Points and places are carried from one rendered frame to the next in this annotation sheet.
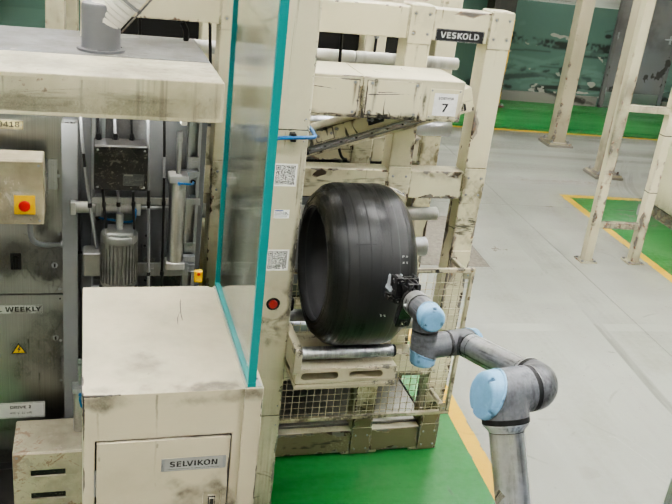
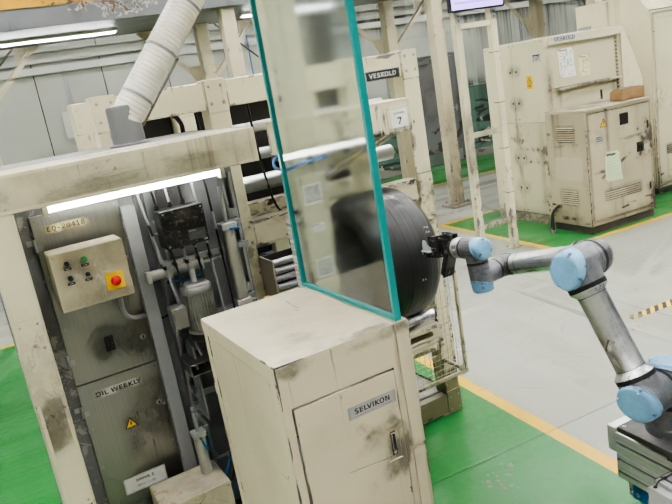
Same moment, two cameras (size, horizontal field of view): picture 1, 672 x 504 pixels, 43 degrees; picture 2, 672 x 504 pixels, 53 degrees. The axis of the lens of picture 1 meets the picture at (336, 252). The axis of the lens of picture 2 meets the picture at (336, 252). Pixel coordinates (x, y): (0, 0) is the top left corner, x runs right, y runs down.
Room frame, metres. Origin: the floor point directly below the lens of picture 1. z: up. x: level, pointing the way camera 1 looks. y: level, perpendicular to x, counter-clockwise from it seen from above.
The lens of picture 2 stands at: (0.04, 0.56, 1.90)
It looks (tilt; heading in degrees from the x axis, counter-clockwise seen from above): 14 degrees down; 350
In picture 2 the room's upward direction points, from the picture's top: 10 degrees counter-clockwise
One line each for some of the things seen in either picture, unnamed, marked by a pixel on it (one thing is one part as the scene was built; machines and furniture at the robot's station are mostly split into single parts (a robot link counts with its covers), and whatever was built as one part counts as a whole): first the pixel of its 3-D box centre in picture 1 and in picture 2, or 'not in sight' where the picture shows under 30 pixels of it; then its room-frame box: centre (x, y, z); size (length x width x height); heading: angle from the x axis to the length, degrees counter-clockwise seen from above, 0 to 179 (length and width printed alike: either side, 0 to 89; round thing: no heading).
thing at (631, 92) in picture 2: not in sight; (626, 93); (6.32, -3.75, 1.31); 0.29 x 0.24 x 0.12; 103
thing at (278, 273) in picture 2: not in sight; (290, 284); (2.98, 0.30, 1.05); 0.20 x 0.15 x 0.30; 108
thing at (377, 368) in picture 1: (343, 368); (401, 340); (2.55, -0.07, 0.83); 0.36 x 0.09 x 0.06; 108
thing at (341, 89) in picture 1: (372, 91); (340, 126); (3.01, -0.06, 1.71); 0.61 x 0.25 x 0.15; 108
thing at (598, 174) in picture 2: not in sight; (601, 164); (6.37, -3.44, 0.62); 0.91 x 0.58 x 1.25; 103
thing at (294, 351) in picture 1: (286, 333); not in sight; (2.63, 0.14, 0.90); 0.40 x 0.03 x 0.10; 18
